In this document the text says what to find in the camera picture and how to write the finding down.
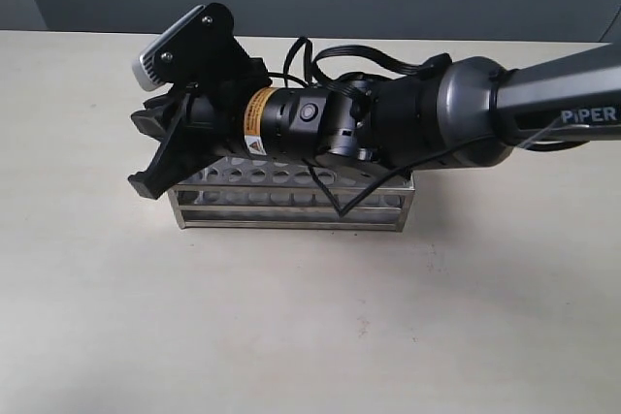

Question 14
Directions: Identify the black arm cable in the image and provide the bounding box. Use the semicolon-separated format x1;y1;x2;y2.
283;37;621;216

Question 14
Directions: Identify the steel test tube rack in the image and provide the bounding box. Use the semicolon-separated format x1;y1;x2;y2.
168;157;415;232

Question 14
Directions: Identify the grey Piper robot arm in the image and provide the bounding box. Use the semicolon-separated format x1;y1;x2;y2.
128;3;620;199

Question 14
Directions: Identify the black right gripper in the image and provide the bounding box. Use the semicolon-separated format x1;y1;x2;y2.
128;3;359;200

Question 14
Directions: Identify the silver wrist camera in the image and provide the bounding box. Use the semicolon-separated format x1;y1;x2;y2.
131;5;206;92

